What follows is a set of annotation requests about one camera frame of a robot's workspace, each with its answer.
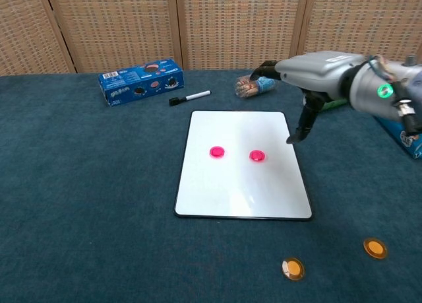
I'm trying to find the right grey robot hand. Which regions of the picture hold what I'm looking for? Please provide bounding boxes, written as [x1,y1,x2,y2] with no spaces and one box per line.
[249,51,367,145]

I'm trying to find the orange round magnet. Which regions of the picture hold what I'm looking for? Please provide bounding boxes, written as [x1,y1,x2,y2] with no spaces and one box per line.
[363,238,388,259]
[281,257,305,281]

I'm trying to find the white board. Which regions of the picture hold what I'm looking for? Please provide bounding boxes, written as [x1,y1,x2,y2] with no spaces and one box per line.
[173,110,314,222]

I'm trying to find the green drink can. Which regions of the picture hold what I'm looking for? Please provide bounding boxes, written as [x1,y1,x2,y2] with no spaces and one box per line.
[321,97,349,113]

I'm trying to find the clear jar of biscuit sticks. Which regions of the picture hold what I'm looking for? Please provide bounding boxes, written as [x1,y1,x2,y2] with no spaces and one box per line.
[234,72,277,99]

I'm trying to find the woven bamboo folding screen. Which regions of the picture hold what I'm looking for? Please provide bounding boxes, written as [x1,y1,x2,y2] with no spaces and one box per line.
[0,0,422,77]

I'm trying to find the white marker black cap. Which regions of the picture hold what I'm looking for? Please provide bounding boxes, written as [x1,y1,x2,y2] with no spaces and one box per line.
[168,90,212,107]

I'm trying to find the blue chocolate chip cookie box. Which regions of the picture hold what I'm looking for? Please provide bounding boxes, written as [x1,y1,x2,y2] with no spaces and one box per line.
[374,116,422,160]

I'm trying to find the blue Oreo box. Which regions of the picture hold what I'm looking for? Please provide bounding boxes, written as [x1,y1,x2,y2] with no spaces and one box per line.
[98,58,185,108]

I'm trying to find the dark teal tablecloth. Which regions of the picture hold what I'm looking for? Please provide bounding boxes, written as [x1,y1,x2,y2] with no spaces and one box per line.
[0,66,422,303]

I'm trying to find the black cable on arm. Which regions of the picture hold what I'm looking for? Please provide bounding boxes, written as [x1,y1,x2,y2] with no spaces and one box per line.
[390,73,422,135]

